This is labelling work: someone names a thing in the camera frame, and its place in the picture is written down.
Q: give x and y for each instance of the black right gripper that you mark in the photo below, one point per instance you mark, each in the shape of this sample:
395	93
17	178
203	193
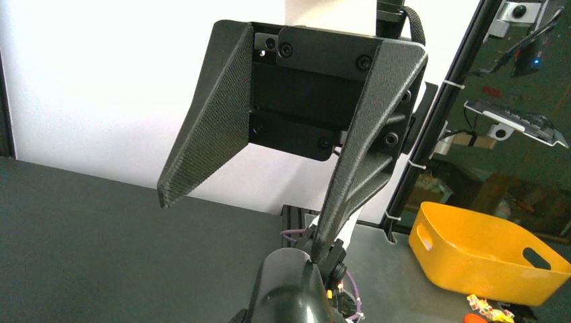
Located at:
308	91

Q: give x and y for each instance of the black earbud charging case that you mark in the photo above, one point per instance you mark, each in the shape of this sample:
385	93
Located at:
288	288

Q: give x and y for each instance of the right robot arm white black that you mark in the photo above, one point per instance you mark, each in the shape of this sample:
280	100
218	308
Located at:
343	249

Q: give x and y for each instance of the yellow plastic bin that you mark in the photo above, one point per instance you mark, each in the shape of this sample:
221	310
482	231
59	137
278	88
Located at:
469	252

